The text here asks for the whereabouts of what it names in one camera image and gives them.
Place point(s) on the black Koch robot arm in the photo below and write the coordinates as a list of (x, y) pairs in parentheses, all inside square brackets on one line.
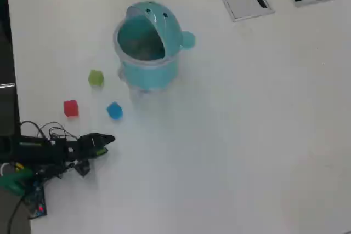
[(35, 149)]

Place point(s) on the green table clamp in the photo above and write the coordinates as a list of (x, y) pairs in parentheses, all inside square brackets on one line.
[(11, 182)]

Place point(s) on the red cube block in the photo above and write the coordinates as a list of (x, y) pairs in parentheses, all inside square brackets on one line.
[(70, 108)]

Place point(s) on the blue circuit board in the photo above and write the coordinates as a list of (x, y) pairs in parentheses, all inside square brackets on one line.
[(37, 198)]

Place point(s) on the teal whale-shaped bin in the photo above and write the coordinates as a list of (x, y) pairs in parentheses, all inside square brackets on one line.
[(148, 75)]

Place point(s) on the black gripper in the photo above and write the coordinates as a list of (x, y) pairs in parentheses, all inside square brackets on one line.
[(75, 150)]

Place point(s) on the blue cube block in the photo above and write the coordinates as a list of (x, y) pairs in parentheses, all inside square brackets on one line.
[(114, 110)]

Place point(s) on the green cube block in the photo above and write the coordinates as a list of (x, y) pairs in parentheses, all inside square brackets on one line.
[(96, 77)]

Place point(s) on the yellow connector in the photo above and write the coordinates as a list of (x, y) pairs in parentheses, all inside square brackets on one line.
[(19, 166)]

